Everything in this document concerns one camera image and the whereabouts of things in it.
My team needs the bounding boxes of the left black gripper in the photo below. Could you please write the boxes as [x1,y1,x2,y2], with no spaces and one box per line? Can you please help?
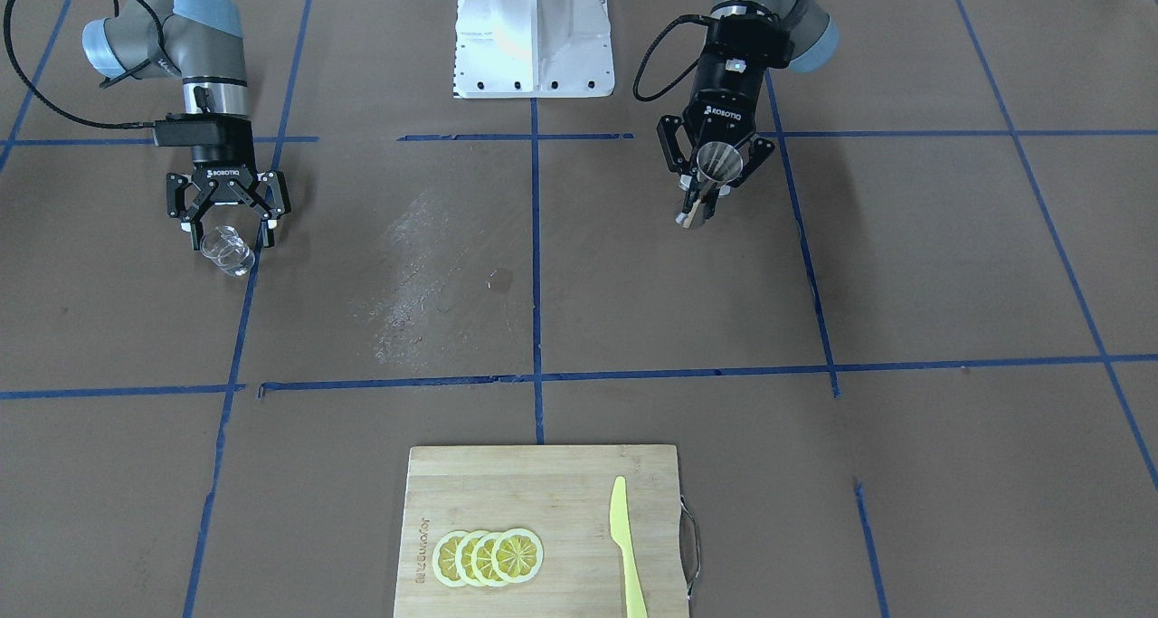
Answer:
[657,16,794,221]

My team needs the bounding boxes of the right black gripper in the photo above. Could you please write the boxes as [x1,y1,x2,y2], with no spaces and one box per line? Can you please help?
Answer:
[166,112,292,252]

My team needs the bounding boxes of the steel double jigger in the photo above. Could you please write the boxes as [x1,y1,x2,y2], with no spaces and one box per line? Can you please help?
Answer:
[675,141,743,229]

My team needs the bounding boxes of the clear glass cup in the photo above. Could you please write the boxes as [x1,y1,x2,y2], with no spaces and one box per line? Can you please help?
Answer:
[200,225,256,277]

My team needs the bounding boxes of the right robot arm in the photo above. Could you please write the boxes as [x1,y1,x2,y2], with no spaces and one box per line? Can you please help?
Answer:
[82,0,290,250]

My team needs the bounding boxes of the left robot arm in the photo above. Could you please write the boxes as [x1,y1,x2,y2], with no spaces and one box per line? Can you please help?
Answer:
[657,0,840,229]

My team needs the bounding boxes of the bamboo cutting board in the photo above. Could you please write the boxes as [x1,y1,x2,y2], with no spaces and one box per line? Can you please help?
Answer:
[393,444,689,617]

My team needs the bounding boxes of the yellow plastic knife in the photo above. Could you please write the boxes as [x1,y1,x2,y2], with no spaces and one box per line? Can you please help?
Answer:
[609,474,648,617]

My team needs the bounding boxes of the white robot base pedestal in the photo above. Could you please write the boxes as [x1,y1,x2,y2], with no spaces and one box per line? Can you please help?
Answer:
[452,0,616,100]

